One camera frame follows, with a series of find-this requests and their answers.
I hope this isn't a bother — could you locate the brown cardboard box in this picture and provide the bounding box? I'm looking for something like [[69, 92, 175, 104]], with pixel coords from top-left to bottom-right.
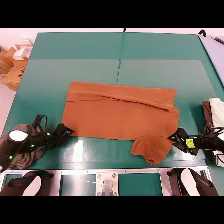
[[0, 46, 31, 92]]

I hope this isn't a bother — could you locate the orange T-shirt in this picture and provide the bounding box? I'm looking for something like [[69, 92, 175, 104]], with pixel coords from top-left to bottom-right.
[[61, 80, 181, 166]]

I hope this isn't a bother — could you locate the grey-brown garment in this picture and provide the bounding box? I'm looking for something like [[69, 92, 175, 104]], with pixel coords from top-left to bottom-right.
[[9, 123, 47, 172]]

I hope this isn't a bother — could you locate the white garment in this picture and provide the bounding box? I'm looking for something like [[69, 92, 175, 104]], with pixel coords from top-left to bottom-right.
[[208, 97, 224, 130]]

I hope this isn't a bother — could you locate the silver frame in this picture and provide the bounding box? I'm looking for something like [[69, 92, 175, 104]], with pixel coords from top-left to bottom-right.
[[0, 165, 214, 197]]

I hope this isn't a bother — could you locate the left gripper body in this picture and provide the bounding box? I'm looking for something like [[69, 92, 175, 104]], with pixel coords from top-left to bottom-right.
[[49, 122, 74, 148]]

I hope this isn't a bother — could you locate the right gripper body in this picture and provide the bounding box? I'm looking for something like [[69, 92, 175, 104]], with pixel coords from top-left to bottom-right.
[[167, 127, 202, 155]]

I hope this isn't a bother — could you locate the black cable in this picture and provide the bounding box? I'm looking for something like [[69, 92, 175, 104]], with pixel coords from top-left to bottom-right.
[[31, 114, 49, 135]]

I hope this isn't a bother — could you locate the dark brown garment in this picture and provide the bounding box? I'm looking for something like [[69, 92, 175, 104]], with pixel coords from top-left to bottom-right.
[[201, 100, 215, 132]]

